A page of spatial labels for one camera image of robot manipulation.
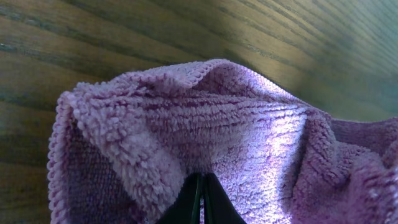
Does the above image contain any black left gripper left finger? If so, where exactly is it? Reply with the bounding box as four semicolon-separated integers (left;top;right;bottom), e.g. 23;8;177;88
156;173;203;224

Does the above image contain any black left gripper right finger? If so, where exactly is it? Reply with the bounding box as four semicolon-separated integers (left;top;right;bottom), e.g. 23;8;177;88
203;173;246;224

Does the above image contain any purple cloth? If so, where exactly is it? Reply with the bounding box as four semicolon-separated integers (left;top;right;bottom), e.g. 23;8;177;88
47;59;397;223

